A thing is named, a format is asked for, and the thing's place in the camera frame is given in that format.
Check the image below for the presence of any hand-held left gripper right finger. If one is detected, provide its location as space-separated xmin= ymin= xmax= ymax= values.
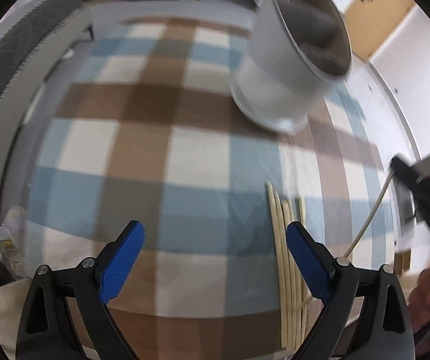
xmin=286 ymin=220 xmax=414 ymax=360

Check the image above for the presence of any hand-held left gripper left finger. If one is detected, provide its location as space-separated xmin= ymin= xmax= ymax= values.
xmin=16 ymin=220 xmax=146 ymax=360

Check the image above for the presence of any bundle of wooden chopsticks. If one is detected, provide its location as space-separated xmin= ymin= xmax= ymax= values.
xmin=265 ymin=182 xmax=313 ymax=349

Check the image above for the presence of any single wooden chopstick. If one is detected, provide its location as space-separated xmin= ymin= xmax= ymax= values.
xmin=344 ymin=170 xmax=394 ymax=259

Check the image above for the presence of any white grey utensil holder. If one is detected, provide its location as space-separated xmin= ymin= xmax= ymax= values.
xmin=230 ymin=0 xmax=353 ymax=134

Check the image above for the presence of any cardboard box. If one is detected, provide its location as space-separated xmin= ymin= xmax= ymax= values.
xmin=395 ymin=249 xmax=413 ymax=274

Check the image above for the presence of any checked tablecloth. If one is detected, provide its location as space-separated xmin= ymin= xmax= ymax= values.
xmin=25 ymin=17 xmax=396 ymax=349

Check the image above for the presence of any tan wooden door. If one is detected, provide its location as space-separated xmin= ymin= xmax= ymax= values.
xmin=344 ymin=0 xmax=415 ymax=61

